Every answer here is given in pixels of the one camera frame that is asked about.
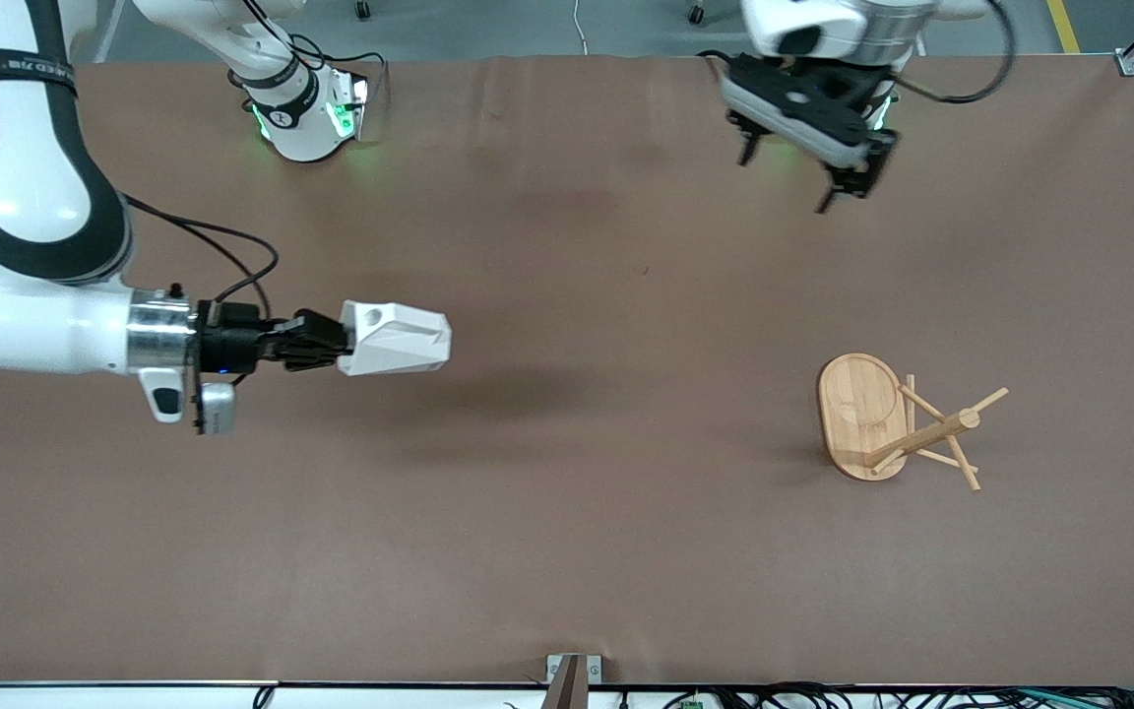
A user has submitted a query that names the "white faceted cup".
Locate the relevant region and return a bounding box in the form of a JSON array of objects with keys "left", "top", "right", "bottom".
[{"left": 337, "top": 300, "right": 453, "bottom": 378}]

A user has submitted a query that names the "wooden cup rack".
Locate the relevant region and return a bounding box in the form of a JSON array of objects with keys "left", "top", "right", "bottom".
[{"left": 816, "top": 353, "right": 1011, "bottom": 492}]

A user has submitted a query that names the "brown table cover sheet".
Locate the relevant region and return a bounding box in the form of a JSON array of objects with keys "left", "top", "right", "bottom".
[{"left": 0, "top": 54, "right": 1134, "bottom": 685}]

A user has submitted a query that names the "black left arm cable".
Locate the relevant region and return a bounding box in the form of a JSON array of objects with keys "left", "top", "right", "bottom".
[{"left": 892, "top": 0, "right": 1018, "bottom": 105}]

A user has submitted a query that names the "black right base cable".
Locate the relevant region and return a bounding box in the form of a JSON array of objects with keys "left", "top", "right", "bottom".
[{"left": 286, "top": 34, "right": 391, "bottom": 104}]

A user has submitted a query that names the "black velcro cable strap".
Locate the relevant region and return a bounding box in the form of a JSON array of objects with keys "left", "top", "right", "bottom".
[{"left": 0, "top": 49, "right": 78, "bottom": 97}]

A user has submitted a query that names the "silver table edge bracket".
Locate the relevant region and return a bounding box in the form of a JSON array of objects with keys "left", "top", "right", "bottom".
[{"left": 545, "top": 654, "right": 603, "bottom": 684}]

